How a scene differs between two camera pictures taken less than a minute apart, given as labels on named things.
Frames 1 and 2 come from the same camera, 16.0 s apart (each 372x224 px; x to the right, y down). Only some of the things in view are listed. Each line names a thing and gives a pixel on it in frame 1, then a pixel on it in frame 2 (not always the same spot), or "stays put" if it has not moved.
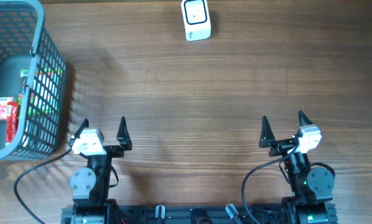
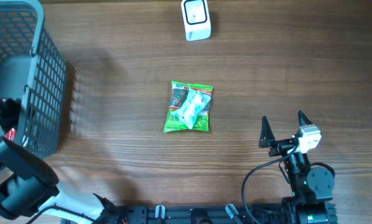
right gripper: x=268 y=139 stays put
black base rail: x=197 y=214 stays put
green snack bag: x=41 y=92 -> x=178 y=91
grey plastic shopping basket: x=15 y=42 stays put
